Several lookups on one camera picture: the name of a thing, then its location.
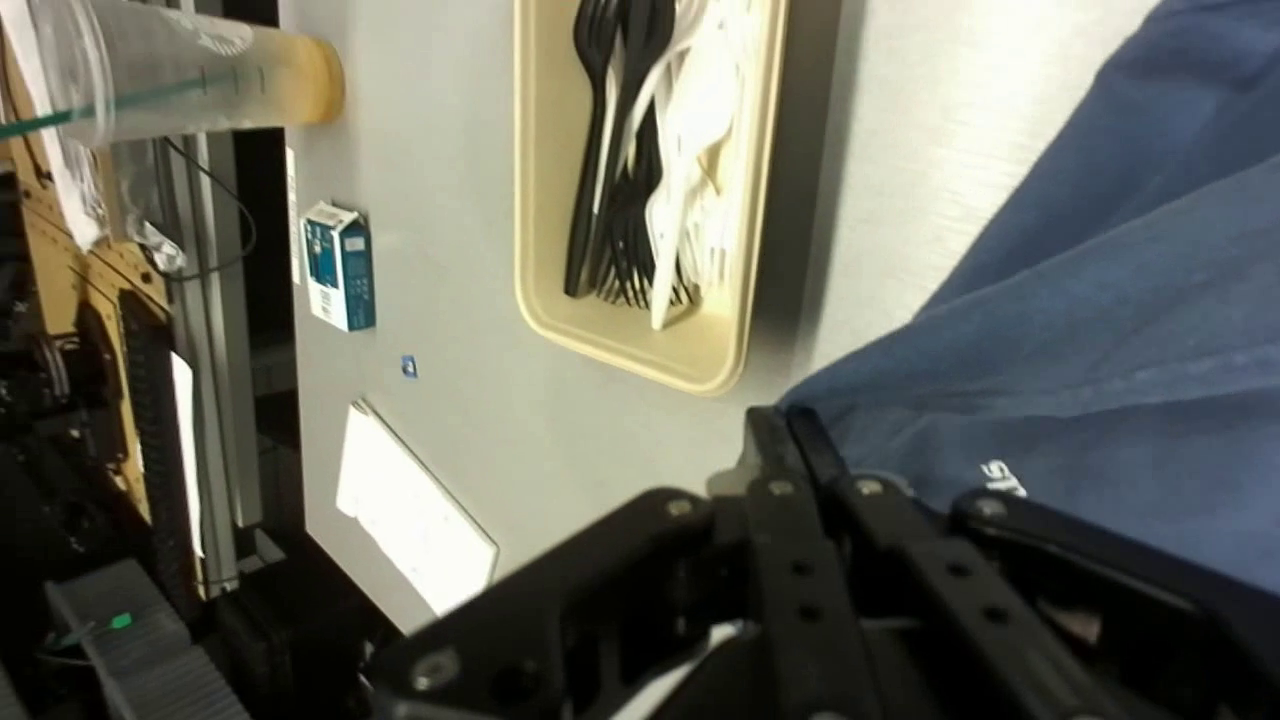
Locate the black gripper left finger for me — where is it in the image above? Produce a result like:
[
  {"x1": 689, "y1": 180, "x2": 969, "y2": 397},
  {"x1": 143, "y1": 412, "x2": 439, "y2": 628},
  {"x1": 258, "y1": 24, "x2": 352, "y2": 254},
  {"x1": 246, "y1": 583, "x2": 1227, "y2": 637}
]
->
[{"x1": 360, "y1": 403, "x2": 887, "y2": 720}]

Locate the grey device green light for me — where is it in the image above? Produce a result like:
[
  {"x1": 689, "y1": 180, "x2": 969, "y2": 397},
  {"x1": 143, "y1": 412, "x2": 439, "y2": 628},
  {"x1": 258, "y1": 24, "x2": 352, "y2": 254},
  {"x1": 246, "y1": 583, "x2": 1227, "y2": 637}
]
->
[{"x1": 34, "y1": 552, "x2": 258, "y2": 720}]

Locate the white plastic fork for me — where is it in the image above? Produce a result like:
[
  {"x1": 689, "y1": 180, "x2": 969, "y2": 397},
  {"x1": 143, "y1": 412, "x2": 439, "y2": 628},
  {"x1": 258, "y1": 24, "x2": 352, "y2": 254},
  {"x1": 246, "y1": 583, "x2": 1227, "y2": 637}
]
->
[{"x1": 639, "y1": 0, "x2": 760, "y2": 336}]

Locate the beige plastic tray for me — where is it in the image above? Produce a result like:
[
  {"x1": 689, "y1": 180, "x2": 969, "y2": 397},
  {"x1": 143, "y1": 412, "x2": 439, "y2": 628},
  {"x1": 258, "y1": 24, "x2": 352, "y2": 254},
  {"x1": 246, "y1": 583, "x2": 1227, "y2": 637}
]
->
[{"x1": 512, "y1": 0, "x2": 795, "y2": 399}]

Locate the white paper sheet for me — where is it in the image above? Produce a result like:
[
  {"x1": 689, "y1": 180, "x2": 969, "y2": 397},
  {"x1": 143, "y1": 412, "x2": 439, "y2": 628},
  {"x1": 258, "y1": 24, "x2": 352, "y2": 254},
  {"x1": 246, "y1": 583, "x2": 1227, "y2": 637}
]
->
[{"x1": 333, "y1": 397, "x2": 502, "y2": 620}]

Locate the blue printed cloth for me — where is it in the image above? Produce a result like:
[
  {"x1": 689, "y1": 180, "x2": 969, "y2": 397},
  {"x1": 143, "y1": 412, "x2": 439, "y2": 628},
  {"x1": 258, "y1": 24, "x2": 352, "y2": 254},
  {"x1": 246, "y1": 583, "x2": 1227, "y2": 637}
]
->
[{"x1": 777, "y1": 0, "x2": 1280, "y2": 599}]

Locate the clear plastic cup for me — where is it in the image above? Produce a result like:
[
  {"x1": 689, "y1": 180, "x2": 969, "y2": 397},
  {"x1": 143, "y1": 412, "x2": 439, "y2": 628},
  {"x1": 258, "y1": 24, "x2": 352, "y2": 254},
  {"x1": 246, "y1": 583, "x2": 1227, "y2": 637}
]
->
[{"x1": 0, "y1": 0, "x2": 349, "y2": 149}]

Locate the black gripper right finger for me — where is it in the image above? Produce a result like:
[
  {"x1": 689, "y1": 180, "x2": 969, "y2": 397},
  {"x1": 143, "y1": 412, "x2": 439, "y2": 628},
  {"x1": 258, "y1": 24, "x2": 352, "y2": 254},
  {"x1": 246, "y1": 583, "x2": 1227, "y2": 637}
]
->
[{"x1": 788, "y1": 403, "x2": 1280, "y2": 720}]

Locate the black plastic fork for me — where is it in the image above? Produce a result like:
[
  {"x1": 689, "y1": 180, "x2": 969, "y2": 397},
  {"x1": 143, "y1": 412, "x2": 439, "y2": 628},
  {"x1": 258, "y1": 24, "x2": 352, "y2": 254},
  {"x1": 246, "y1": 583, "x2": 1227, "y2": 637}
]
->
[
  {"x1": 560, "y1": 0, "x2": 639, "y2": 305},
  {"x1": 605, "y1": 0, "x2": 689, "y2": 314}
]

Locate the small blue white box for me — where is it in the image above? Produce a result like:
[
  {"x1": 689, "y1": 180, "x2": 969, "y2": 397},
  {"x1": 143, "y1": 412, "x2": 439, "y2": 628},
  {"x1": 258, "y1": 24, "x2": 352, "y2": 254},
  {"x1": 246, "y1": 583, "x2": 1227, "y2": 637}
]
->
[{"x1": 298, "y1": 196, "x2": 378, "y2": 336}]

